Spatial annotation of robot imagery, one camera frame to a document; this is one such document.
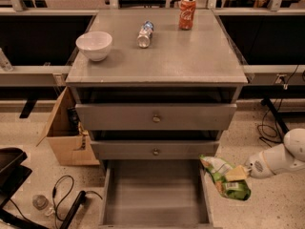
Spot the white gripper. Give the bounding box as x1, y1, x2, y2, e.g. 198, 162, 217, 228
225, 152, 274, 181

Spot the green rice chip bag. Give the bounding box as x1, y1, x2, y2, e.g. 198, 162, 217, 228
199, 155, 251, 200

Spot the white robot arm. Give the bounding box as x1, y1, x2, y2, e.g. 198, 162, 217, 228
225, 129, 305, 181

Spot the open grey bottom drawer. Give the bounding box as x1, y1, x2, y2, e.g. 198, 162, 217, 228
98, 159, 214, 229

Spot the grey drawer cabinet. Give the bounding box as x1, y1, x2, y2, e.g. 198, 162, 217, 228
65, 9, 249, 229

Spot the grey middle drawer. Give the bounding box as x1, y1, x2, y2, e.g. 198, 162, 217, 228
91, 140, 219, 160

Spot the grey top drawer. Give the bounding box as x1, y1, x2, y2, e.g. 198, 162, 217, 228
75, 103, 236, 131

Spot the crushed silver blue can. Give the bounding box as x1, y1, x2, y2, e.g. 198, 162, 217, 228
137, 21, 153, 49

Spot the cardboard box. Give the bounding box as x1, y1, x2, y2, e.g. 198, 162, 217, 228
37, 87, 100, 166

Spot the orange soda can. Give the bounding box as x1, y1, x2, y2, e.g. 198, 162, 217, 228
178, 0, 196, 31

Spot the white ceramic bowl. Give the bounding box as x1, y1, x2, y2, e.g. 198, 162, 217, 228
75, 31, 112, 61

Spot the clear plastic bottle on floor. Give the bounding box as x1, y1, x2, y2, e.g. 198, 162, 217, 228
32, 195, 54, 217

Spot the black chair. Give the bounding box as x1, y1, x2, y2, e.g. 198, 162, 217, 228
0, 147, 48, 229

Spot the black cable at right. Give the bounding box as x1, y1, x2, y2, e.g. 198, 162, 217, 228
256, 64, 300, 149

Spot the black cable on floor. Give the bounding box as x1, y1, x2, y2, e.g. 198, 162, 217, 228
51, 175, 103, 229

